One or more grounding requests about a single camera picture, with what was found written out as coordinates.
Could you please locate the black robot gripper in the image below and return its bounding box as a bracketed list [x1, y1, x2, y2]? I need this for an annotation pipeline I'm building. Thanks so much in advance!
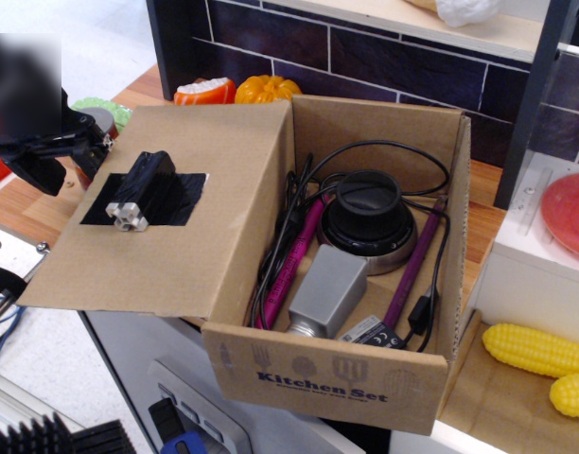
[0, 94, 114, 196]

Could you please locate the brown cardboard kitchen set box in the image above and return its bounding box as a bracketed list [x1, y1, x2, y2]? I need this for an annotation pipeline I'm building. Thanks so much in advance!
[15, 94, 472, 437]

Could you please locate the orange beans can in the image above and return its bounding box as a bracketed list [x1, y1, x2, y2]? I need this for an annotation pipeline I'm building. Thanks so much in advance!
[73, 107, 119, 190]

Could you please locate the green toy cabbage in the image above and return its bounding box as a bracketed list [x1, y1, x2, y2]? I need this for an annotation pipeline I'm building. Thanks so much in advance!
[71, 96, 132, 131]

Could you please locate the toy salmon sushi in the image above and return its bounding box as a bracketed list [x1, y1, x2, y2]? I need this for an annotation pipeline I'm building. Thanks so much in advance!
[173, 78, 237, 105]

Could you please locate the orange toy pumpkin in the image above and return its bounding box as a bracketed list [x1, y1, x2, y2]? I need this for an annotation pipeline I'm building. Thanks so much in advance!
[235, 75, 303, 104]

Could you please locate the white toy oven cabinet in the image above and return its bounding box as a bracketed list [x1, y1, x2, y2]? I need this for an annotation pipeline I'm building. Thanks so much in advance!
[80, 311, 361, 453]

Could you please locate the magenta pen left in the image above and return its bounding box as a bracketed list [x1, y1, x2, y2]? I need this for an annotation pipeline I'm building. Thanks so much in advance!
[254, 195, 329, 329]

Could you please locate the silver metal shaker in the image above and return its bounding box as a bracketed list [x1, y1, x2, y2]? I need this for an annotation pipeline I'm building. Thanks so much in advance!
[286, 245, 367, 339]

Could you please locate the black heat sink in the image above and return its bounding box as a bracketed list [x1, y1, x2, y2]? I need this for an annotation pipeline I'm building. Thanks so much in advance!
[0, 414, 136, 454]

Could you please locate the black 3D mouse controller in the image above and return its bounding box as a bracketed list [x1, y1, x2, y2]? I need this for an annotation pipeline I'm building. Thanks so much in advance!
[317, 169, 417, 275]

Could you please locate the grey labelled adapter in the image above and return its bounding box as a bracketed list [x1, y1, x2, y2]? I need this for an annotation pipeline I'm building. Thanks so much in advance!
[339, 315, 405, 349]

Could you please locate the purple pen right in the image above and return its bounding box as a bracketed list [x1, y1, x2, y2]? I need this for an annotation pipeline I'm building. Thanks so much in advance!
[383, 196, 447, 329]

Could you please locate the white toy cauliflower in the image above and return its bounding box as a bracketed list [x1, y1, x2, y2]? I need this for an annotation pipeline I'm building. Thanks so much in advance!
[435, 0, 503, 27]

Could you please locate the red plate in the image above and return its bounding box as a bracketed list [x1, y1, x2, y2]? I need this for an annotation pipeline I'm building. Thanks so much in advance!
[541, 173, 579, 255]

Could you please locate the yellow toy corn upper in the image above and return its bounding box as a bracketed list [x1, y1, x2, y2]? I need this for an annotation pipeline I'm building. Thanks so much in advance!
[482, 323, 579, 378]

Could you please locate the yellow toy corn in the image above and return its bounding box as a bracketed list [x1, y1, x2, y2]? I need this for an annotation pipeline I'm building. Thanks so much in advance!
[482, 323, 579, 378]
[549, 374, 579, 417]

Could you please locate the yellow toy corn lower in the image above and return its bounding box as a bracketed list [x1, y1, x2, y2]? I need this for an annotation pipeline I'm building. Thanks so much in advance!
[549, 374, 579, 417]

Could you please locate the black taped aluminium handle block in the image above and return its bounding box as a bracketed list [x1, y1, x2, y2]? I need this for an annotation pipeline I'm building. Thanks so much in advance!
[80, 150, 208, 232]

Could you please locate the metal towel rail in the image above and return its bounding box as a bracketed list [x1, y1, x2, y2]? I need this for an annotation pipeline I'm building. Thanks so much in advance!
[0, 234, 50, 255]

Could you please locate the blue cable on floor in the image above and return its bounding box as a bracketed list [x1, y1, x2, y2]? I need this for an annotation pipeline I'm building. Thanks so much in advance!
[0, 302, 28, 370]

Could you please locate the black cable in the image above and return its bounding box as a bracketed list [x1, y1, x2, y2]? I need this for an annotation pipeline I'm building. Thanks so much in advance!
[249, 139, 451, 354]

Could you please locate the blue black clamp handle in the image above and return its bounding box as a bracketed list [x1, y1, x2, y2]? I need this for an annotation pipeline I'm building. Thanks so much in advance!
[149, 397, 207, 454]

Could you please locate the dark shelf frame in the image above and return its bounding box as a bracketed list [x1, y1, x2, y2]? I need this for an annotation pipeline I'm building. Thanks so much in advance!
[147, 0, 579, 208]

